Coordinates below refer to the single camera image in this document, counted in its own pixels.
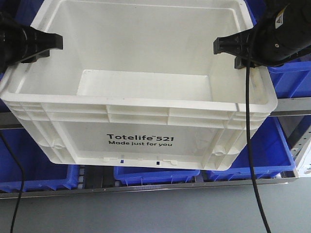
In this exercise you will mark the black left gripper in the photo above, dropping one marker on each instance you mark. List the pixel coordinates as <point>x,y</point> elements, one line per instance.
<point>20,43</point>

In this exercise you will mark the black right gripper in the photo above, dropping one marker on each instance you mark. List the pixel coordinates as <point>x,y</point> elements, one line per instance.
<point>282,34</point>

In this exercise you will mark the white Totelife plastic tote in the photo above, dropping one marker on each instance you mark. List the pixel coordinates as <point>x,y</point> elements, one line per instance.
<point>137,84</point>

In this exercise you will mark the right shelf upper blue bin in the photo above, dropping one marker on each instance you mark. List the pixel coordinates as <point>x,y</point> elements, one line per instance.
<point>293,79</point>

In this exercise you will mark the shelf blue bin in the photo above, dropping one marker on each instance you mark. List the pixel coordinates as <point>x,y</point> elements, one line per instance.
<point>271,155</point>
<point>145,175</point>
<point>40,172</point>
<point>293,79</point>

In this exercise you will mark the right shelf blue bin left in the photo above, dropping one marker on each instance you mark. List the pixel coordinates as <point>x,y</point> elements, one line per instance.
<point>40,172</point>

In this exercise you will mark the right shelf lower roller track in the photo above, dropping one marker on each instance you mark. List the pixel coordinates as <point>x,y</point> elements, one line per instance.
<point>81,177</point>

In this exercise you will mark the right shelf blue bin middle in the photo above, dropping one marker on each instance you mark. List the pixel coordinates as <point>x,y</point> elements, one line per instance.
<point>145,175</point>

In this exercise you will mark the right shelf front rail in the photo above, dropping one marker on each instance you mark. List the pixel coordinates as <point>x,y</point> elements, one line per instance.
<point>147,188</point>

